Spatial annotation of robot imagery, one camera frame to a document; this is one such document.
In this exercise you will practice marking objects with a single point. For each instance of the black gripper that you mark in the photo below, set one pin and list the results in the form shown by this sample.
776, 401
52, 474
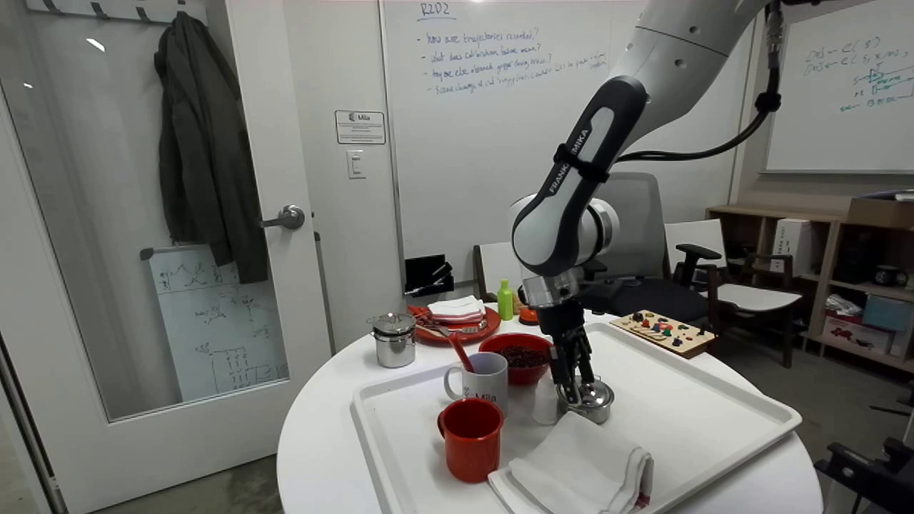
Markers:
567, 332

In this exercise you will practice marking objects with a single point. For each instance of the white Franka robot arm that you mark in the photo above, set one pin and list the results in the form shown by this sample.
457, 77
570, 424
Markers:
580, 200

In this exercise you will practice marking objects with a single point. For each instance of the white salt shaker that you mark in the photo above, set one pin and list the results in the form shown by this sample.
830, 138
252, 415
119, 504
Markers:
543, 404

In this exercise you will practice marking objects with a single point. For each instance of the red bowl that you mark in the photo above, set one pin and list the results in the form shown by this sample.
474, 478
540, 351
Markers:
519, 358

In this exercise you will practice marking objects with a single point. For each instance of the orange round fruit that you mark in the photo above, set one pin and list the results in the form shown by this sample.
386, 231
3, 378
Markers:
529, 314

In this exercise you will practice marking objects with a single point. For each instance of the white mug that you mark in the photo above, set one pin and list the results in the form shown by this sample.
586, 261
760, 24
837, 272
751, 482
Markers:
487, 378

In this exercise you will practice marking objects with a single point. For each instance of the folded white towel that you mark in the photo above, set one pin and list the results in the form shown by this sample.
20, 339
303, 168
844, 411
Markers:
576, 471

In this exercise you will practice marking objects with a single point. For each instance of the wooden busy board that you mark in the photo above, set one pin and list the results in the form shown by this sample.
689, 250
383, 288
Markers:
663, 332

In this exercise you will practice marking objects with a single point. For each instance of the green bottle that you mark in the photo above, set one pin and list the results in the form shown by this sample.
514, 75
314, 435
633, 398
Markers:
507, 301

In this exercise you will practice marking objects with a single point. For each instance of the red cup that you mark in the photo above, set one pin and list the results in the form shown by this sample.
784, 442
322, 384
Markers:
473, 437

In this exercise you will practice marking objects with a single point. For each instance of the red spoon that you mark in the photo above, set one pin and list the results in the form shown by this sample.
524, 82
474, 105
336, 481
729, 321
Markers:
457, 345

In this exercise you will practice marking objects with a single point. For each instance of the red plate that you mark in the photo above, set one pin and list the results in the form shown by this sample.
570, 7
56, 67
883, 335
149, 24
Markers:
456, 332

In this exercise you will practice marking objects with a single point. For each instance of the white plastic tray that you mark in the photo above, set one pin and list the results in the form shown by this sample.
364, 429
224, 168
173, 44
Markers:
703, 408

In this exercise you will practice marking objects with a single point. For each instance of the white seat chair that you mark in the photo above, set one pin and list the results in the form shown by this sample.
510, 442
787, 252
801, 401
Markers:
494, 267

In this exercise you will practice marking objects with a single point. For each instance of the white napkin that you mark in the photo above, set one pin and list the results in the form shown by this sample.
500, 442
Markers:
457, 307

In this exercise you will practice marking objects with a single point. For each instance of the grey office chair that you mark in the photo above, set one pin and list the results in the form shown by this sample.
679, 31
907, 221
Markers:
643, 217

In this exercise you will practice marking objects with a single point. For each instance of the silver lidded canister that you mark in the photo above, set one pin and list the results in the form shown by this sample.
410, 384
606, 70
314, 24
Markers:
391, 342

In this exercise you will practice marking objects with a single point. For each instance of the white chair black armrests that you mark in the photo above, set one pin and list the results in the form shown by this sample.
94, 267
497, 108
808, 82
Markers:
751, 297

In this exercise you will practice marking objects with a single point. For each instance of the wooden shelf unit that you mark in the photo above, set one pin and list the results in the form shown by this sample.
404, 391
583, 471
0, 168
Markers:
830, 257

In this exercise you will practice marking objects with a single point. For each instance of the pink storage box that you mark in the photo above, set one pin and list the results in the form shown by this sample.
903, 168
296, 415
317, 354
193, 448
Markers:
856, 335

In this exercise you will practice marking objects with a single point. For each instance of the white glass door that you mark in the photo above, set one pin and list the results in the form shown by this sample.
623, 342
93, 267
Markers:
286, 314

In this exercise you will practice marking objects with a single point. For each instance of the blue storage box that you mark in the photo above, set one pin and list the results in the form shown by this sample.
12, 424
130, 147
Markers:
890, 314

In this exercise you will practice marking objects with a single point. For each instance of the brown cardboard box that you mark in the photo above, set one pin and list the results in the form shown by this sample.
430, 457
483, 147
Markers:
880, 212

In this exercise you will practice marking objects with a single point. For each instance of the small leaning whiteboard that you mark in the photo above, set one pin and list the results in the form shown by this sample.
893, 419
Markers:
219, 324

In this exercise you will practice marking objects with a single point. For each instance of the dark hanging coat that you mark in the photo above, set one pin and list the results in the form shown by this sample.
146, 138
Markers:
203, 142

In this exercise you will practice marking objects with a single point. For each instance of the black wall file holder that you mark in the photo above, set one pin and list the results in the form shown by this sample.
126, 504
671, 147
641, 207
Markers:
430, 275

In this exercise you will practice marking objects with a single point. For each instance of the large written wall whiteboard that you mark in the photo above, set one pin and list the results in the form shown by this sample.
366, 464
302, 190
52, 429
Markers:
474, 160

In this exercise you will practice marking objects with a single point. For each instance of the white light switch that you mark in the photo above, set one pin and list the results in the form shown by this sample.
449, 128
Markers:
356, 164

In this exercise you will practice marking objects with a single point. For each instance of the white wall sign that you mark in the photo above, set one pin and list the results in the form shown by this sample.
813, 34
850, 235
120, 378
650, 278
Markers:
361, 125

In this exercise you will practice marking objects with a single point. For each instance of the framed wall whiteboard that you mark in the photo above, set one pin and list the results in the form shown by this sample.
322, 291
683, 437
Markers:
857, 115

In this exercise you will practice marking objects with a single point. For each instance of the wall coat hook rack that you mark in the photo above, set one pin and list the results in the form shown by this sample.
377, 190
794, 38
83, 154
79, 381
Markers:
94, 7

